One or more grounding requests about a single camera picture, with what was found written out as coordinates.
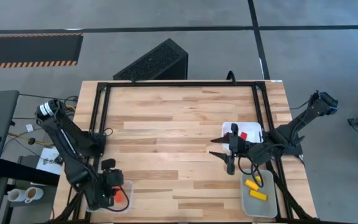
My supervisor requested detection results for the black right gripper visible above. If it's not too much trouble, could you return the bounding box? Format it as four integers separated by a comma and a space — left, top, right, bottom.
208, 123, 255, 175

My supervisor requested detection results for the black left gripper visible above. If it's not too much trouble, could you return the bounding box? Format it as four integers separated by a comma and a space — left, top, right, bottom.
96, 157, 125, 208

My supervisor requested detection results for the orange rectangular block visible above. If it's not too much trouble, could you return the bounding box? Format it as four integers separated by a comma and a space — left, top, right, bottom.
113, 185, 126, 204

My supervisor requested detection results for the yellow cylinder block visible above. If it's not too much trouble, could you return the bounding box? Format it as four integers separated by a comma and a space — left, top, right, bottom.
244, 179, 260, 191

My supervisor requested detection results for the yellow rectangular block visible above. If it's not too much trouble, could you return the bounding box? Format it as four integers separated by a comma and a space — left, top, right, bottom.
249, 189, 269, 202

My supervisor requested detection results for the clear plastic bin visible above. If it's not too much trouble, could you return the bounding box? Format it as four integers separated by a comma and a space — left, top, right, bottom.
85, 179, 135, 215

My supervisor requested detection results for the white plastic bin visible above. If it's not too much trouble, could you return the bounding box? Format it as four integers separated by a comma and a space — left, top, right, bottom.
221, 121, 264, 154

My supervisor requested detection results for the white printed paper sheet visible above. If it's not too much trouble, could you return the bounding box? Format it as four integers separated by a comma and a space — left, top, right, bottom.
35, 147, 63, 175

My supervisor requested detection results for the grey plastic bin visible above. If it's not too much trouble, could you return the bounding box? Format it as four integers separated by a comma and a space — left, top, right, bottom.
240, 169, 278, 218

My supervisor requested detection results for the white mug with brown drink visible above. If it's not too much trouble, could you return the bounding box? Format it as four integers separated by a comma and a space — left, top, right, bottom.
24, 186, 45, 205

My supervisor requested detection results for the black low shelf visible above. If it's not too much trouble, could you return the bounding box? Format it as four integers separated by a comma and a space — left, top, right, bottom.
0, 155, 60, 187

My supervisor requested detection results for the black perforated box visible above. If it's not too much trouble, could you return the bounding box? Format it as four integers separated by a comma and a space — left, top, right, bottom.
112, 38, 189, 81

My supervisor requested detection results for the grey desk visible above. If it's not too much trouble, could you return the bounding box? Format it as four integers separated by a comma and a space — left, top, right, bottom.
0, 90, 20, 183

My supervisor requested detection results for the black hazard-striped floor mat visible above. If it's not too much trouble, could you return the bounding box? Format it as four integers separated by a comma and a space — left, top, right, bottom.
0, 32, 84, 70

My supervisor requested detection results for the black metal table frame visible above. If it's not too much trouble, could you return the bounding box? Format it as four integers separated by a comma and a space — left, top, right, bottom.
53, 80, 319, 224

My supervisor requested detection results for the yellow-green cable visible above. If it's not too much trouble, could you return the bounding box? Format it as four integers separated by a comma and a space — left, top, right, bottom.
7, 132, 55, 147

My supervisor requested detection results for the thin black cable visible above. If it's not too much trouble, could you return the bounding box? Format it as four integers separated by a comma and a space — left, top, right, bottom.
19, 92, 80, 108

